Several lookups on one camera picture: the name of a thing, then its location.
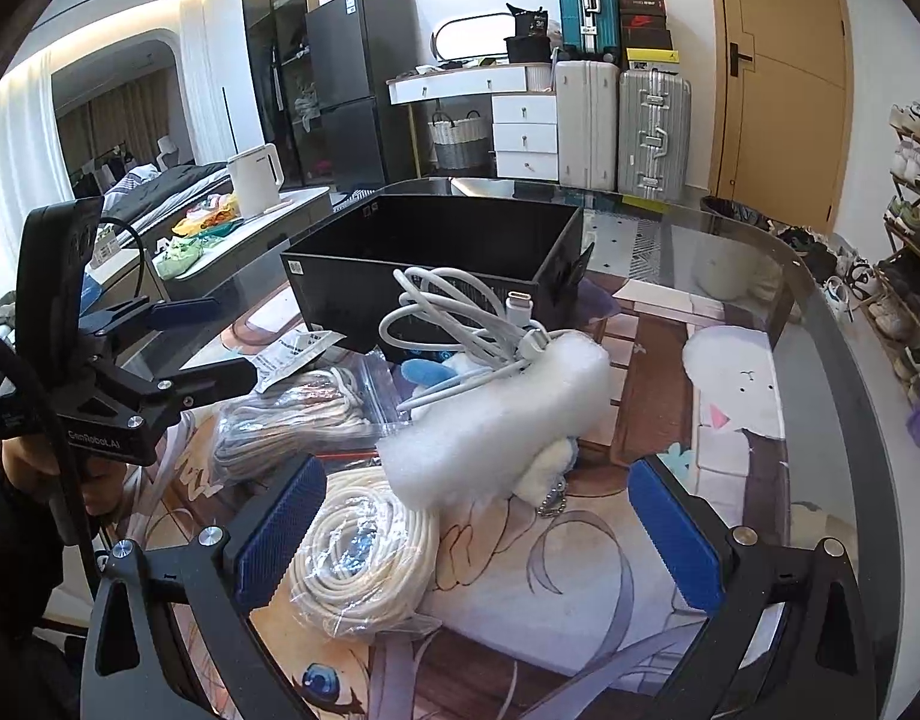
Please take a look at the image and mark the small white label packet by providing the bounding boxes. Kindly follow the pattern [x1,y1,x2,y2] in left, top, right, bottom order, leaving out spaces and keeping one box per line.
[251,328,348,395]

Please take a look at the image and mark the teal suitcase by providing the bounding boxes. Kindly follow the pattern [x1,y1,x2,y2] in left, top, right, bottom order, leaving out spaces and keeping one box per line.
[555,0,621,65]

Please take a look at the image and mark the printed cartoon table mat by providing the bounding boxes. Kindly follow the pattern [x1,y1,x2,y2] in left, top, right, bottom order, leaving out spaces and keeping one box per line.
[141,270,798,720]

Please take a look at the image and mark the white trash bin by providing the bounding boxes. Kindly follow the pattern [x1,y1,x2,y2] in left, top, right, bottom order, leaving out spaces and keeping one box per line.
[692,195,768,301]

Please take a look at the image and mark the white charging cable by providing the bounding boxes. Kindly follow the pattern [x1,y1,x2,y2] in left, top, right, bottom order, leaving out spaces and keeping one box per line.
[377,264,558,413]

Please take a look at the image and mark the black refrigerator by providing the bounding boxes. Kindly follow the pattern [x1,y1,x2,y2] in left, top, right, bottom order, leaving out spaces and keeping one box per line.
[305,0,420,192]

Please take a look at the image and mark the rows of assorted shoes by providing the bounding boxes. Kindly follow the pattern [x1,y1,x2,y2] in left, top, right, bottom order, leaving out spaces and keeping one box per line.
[876,101,920,398]

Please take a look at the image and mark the white suitcase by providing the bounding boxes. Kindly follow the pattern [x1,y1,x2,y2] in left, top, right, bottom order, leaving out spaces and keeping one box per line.
[554,60,621,192]

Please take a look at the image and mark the grey side table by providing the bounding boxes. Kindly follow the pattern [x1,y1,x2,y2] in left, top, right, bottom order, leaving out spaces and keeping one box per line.
[160,187,333,302]

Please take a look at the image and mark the woven laundry basket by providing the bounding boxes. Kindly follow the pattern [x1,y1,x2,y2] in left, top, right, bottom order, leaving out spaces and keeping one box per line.
[428,111,491,172]

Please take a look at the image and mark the oval mirror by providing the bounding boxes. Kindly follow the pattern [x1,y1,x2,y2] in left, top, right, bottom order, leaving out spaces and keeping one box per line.
[430,13,517,65]

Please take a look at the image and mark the bed with dark blanket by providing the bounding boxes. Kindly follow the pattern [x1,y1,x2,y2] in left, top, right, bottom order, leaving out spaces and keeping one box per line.
[100,161,232,235]

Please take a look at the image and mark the black storage box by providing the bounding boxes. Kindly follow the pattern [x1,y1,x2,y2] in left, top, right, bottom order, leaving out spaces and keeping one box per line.
[280,193,596,365]

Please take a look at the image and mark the white electric kettle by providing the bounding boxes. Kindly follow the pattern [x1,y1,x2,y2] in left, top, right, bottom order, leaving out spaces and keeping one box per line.
[227,144,286,212]

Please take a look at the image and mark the white vanity desk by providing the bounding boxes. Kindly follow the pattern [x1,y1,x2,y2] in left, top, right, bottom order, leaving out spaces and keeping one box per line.
[387,64,560,182]

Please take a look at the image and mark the silver suitcase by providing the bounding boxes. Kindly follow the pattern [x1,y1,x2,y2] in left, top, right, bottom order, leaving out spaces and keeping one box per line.
[617,67,692,202]

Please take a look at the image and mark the scattered pairs of shoes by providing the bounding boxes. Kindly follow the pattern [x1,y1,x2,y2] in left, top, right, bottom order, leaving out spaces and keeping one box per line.
[760,216,875,320]

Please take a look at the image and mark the black white patterned rug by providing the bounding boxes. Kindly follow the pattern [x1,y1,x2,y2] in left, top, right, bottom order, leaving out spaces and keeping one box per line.
[580,191,660,280]

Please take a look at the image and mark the black bag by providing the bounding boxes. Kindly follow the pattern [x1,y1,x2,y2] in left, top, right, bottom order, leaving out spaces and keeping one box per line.
[505,4,555,65]

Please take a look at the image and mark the wooden shoe rack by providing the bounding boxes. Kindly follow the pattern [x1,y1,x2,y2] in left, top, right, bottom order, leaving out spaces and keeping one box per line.
[876,101,920,400]

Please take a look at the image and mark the person's left hand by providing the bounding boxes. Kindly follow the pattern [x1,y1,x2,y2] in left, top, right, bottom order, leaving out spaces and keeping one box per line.
[1,435,130,541]

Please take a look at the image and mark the bagged grey cable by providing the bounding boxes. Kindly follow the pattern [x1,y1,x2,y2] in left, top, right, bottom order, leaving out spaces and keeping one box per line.
[211,356,401,481]

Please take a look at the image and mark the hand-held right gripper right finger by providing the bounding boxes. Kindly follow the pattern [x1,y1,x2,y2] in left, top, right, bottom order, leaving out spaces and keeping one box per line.
[626,456,877,720]

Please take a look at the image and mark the white foam wrap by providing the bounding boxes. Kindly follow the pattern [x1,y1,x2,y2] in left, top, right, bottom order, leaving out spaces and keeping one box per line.
[376,330,615,512]

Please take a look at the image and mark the tan wooden door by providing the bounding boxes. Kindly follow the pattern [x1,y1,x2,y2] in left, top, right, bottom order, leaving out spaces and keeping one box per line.
[711,0,855,235]

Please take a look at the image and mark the green cloth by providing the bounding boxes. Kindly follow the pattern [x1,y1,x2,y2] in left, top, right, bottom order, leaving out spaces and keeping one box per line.
[152,236,215,282]

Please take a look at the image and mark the bagged white rope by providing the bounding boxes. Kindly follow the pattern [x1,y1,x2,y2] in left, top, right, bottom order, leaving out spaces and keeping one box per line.
[284,465,446,638]

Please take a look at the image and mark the blue white plush toy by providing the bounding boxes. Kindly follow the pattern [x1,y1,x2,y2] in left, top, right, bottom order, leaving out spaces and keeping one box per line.
[400,349,581,520]

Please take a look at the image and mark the dark glass cabinet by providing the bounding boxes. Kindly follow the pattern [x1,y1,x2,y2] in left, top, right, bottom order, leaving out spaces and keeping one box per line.
[240,0,311,188]

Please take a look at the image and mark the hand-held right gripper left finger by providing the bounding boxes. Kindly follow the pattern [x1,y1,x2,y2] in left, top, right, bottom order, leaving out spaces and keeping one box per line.
[80,454,327,720]

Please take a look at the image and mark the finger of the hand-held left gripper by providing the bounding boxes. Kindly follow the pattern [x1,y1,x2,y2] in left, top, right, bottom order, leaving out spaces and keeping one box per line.
[98,356,260,422]
[79,295,223,337]

